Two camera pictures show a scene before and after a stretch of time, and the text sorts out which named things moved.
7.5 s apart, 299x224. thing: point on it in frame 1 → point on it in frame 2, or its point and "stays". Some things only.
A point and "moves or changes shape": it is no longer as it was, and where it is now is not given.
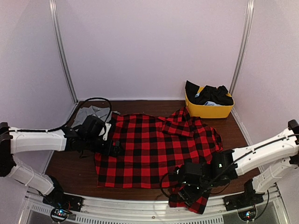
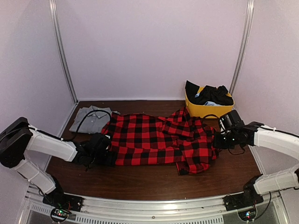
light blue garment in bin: x=208 y=103 stays
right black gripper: x=188 y=197 → x=217 y=143
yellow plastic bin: x=209 y=110 stays
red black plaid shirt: x=149 y=149 moves or changes shape
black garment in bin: x=208 y=94 stays
